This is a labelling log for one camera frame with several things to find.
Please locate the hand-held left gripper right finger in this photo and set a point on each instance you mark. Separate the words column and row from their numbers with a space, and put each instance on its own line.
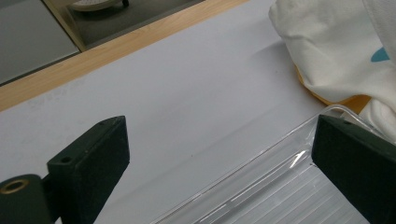
column 355, row 165

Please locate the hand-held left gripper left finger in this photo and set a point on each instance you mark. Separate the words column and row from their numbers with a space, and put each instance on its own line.
column 90, row 168

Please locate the clear plastic container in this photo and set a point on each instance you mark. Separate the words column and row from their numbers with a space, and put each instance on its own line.
column 264, row 193

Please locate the white tote bag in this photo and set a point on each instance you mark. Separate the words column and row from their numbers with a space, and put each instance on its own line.
column 327, row 46

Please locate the white table mat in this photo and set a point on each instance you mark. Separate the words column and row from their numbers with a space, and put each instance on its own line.
column 186, row 93

